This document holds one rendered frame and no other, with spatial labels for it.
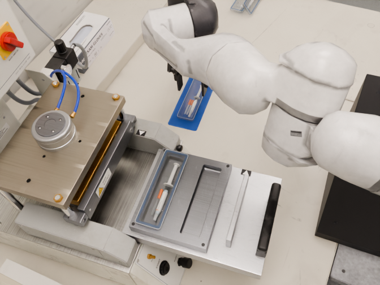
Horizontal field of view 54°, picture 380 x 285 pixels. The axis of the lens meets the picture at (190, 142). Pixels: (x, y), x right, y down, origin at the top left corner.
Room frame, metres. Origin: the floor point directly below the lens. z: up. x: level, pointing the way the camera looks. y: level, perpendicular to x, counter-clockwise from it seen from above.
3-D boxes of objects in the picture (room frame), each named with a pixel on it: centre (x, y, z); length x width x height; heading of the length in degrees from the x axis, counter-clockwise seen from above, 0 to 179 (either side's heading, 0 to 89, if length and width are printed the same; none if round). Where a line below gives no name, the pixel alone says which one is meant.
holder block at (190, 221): (0.36, 0.03, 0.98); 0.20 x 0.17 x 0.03; 157
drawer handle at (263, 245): (0.29, -0.14, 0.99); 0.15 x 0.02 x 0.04; 157
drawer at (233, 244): (0.35, -0.02, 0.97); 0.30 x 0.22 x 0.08; 67
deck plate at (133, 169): (0.48, 0.30, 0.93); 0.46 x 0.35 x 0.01; 67
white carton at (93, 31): (1.10, 0.34, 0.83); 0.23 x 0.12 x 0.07; 153
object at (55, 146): (0.50, 0.29, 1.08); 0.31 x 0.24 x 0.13; 157
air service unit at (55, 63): (0.72, 0.30, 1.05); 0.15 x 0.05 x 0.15; 157
